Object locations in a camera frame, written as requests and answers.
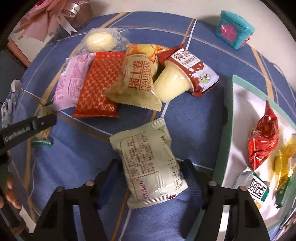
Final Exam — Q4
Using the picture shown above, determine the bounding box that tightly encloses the yellow snack packet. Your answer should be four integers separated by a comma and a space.
274, 134, 295, 191

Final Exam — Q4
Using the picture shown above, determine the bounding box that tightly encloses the pink gift bag with ribbon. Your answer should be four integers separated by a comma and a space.
14, 0, 94, 42

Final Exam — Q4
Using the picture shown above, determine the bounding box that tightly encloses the red patterned snack packet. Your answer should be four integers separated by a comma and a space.
72, 52, 125, 118

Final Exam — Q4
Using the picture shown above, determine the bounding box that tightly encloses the pink snack packet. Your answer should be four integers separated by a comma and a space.
53, 53, 95, 110

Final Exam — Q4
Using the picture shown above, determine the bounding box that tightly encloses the green-edged round cake packet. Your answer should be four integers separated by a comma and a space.
31, 104, 56, 148

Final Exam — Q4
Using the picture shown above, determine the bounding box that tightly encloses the green snack packet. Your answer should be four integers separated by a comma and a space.
275, 174, 294, 208

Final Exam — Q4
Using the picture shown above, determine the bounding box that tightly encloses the cream white snack packet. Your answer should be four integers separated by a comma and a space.
109, 118, 188, 208

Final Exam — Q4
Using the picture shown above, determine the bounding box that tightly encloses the blue plaid tablecloth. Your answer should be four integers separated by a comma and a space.
7, 11, 296, 241

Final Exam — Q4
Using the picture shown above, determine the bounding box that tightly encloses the white tray with green rim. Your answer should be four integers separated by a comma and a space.
213, 75, 295, 238

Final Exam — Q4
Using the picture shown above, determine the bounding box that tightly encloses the person's left hand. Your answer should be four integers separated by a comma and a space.
4, 173, 22, 210

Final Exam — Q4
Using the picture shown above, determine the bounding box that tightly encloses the red crinkled snack packet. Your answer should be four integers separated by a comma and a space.
248, 101, 280, 170

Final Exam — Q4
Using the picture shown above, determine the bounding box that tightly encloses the teal toy house box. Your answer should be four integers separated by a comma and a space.
215, 11, 255, 50

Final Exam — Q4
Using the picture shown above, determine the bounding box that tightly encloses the crumpled blue-white wrapper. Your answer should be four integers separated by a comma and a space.
1, 79, 22, 128

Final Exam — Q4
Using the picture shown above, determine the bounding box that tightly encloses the white-green walnut cookie packet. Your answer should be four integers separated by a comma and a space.
233, 168, 269, 209

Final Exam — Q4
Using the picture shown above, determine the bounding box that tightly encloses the clear-wrapped white bun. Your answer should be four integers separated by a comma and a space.
77, 28, 130, 55

